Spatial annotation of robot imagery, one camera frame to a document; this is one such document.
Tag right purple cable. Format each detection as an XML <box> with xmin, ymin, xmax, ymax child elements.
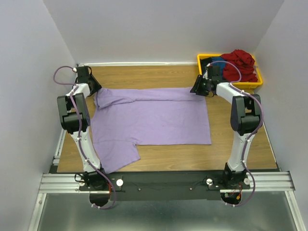
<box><xmin>206</xmin><ymin>60</ymin><xmax>263</xmax><ymax>208</ymax></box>

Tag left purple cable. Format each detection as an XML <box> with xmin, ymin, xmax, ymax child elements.
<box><xmin>52</xmin><ymin>65</ymin><xmax>118</xmax><ymax>210</ymax></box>

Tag purple cable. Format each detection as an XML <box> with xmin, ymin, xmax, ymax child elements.
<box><xmin>52</xmin><ymin>65</ymin><xmax>118</xmax><ymax>210</ymax></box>
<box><xmin>206</xmin><ymin>60</ymin><xmax>263</xmax><ymax>208</ymax></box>

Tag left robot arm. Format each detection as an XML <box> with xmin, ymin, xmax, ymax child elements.
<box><xmin>53</xmin><ymin>66</ymin><xmax>109</xmax><ymax>191</ymax></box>

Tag black mounting base plate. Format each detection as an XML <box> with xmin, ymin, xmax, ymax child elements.
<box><xmin>79</xmin><ymin>171</ymin><xmax>251</xmax><ymax>205</ymax></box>

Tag yellow plastic bin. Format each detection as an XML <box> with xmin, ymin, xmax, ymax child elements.
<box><xmin>197</xmin><ymin>53</ymin><xmax>263</xmax><ymax>89</ymax></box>

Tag red t shirt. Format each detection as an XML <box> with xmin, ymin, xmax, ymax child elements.
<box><xmin>221</xmin><ymin>49</ymin><xmax>257</xmax><ymax>82</ymax></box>

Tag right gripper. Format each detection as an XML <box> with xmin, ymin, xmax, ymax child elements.
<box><xmin>189</xmin><ymin>75</ymin><xmax>211</xmax><ymax>97</ymax></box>

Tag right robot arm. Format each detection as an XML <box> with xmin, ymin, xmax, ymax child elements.
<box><xmin>190</xmin><ymin>65</ymin><xmax>263</xmax><ymax>189</ymax></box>

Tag blue t shirt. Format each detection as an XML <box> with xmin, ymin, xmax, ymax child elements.
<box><xmin>211</xmin><ymin>56</ymin><xmax>226</xmax><ymax>74</ymax></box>

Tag black t shirt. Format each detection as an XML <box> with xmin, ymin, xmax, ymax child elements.
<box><xmin>200</xmin><ymin>57</ymin><xmax>212</xmax><ymax>72</ymax></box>

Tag purple t shirt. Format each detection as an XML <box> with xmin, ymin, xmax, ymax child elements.
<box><xmin>91</xmin><ymin>88</ymin><xmax>212</xmax><ymax>174</ymax></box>

